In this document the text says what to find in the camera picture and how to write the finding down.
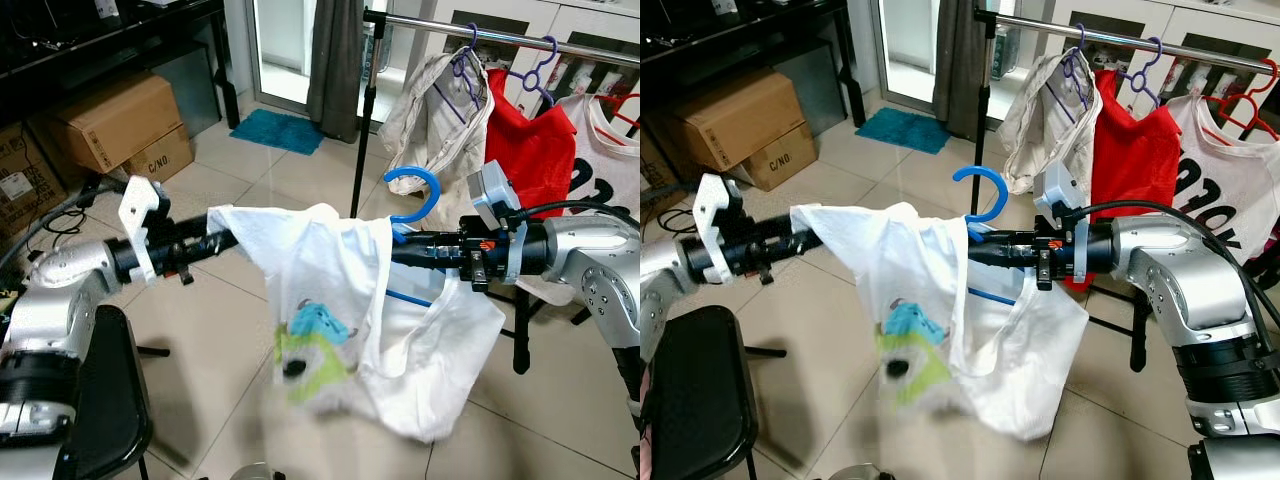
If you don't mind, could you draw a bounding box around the large brown cardboard box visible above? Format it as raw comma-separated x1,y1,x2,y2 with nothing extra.
48,72,184,174
668,68,806,171

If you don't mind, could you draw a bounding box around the grey curtain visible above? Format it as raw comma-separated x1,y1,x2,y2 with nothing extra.
930,0,989,143
305,0,368,144

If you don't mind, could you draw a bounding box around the teal floor mat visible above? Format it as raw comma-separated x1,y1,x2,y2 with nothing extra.
229,107,327,157
854,107,953,157

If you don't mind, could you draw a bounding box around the cardboard box with white labels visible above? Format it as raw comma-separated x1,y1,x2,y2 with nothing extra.
0,120,73,246

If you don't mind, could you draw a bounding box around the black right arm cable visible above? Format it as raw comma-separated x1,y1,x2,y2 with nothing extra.
500,198,641,229
1080,198,1280,311

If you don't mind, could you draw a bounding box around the silver clothes rack rail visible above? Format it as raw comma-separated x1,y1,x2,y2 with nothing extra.
362,7,641,69
975,7,1280,79

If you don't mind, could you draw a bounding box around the black clothes rack base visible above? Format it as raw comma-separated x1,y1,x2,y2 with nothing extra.
505,285,593,376
1085,288,1153,374

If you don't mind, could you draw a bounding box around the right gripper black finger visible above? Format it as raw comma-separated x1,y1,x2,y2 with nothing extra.
390,230,467,250
966,230,1041,250
968,246,1041,271
392,246,467,269

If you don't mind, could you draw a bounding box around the white T-shirt with monster print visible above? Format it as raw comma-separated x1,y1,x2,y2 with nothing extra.
206,202,508,445
790,202,1093,445

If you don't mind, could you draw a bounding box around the purple plastic hanger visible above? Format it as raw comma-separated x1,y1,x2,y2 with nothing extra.
449,22,489,109
1118,35,1173,109
504,35,561,109
1060,22,1101,109

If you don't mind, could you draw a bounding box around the black desk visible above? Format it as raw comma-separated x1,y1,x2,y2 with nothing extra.
640,0,869,129
0,0,243,131

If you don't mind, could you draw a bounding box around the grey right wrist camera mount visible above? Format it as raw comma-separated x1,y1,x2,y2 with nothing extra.
466,160,533,289
1038,160,1093,289

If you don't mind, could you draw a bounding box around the black chair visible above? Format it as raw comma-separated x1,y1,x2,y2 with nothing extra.
55,304,173,480
643,304,791,480

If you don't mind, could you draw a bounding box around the grey metal panel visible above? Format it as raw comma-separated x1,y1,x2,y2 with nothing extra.
770,45,849,136
148,48,223,139

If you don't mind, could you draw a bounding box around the red wire hanger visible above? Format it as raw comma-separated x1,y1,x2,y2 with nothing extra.
1203,57,1280,143
597,90,641,133

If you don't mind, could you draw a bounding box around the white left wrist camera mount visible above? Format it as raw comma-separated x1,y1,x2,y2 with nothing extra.
117,177,173,284
692,172,749,288

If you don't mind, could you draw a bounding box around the sliding glass door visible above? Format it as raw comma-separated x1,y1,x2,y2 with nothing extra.
248,0,321,109
875,0,946,109

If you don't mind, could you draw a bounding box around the white garment with black letters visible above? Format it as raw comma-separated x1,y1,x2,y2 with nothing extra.
1163,90,1280,269
553,90,641,219

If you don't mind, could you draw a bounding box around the beige patterned garment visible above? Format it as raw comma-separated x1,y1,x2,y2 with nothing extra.
1000,48,1103,198
377,50,498,213

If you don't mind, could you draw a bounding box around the cardboard box with black print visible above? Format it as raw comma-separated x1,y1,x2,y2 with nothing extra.
118,122,197,185
742,122,819,193

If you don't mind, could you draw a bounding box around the blue plastic hanger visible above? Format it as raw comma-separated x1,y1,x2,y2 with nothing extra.
950,164,1043,309
382,164,471,309

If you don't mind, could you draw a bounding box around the red T-shirt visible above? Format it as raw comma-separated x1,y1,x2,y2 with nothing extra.
1088,66,1185,293
484,66,580,221

